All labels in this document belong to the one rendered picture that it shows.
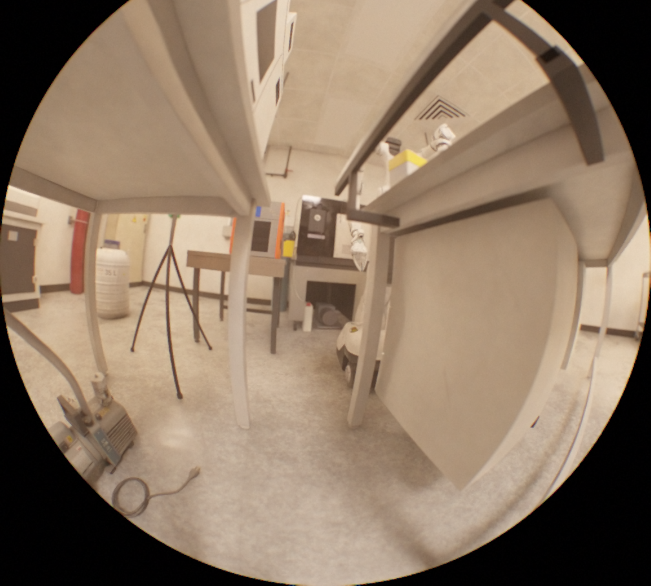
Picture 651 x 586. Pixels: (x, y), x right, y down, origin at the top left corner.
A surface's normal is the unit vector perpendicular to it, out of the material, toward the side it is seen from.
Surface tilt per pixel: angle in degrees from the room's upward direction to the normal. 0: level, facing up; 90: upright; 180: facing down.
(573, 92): 180
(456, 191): 90
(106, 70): 180
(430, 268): 90
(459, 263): 90
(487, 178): 90
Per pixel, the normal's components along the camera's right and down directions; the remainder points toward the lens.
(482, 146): -0.09, 0.99
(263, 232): 0.19, -0.03
